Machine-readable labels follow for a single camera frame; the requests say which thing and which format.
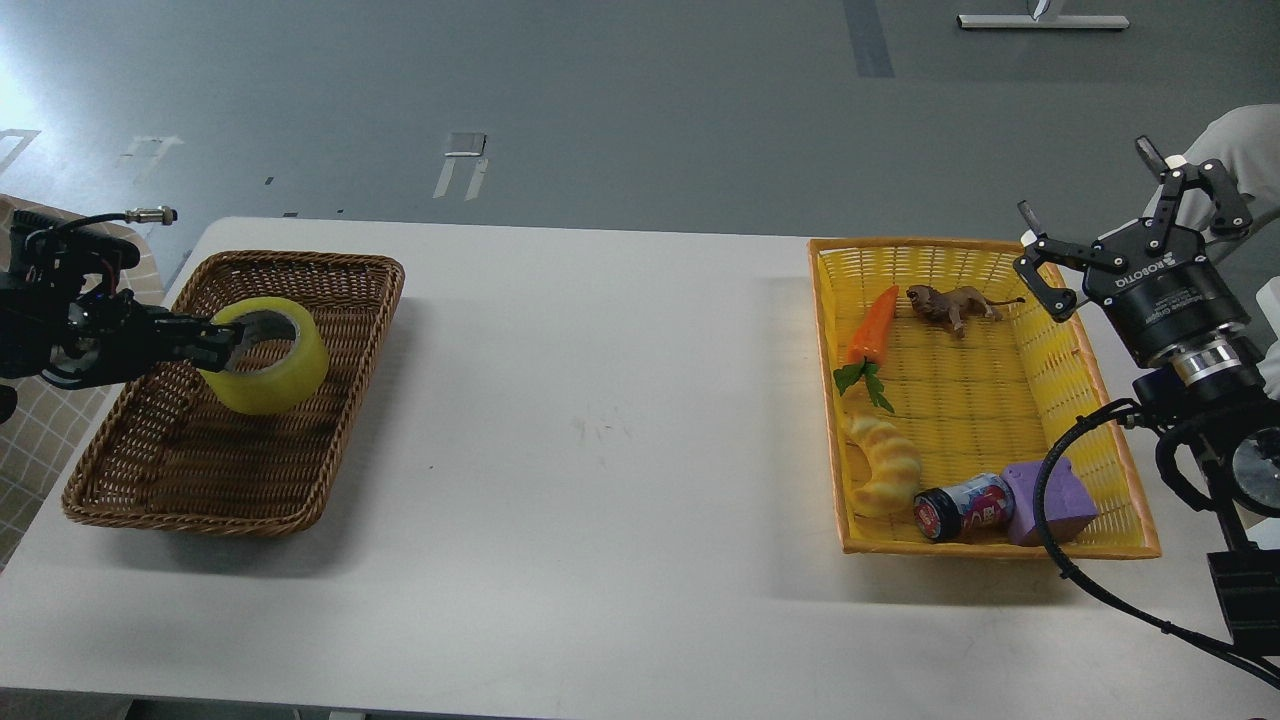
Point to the orange toy carrot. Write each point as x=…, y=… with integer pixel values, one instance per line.
x=867, y=350

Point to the seated person brown jacket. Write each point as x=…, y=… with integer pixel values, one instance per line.
x=1246, y=140

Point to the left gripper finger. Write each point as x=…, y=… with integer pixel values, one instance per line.
x=205, y=344

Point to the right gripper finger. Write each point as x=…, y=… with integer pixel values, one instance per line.
x=1231, y=219
x=1040, y=249

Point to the yellow tape roll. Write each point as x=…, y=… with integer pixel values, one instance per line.
x=281, y=385

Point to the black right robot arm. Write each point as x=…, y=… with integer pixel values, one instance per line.
x=1201, y=392

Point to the small red can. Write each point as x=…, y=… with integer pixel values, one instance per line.
x=947, y=513

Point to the purple foam block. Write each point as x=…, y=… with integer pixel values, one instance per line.
x=1068, y=507

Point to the brown toy lion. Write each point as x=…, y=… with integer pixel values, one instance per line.
x=950, y=309

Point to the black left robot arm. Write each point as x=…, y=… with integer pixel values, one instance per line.
x=53, y=264

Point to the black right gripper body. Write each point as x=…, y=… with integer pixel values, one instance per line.
x=1161, y=298

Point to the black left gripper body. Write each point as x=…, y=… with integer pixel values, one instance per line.
x=105, y=344

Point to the beige checkered cloth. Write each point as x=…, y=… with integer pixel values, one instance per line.
x=49, y=424

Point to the yellow toy croissant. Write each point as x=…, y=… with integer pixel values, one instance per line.
x=894, y=464

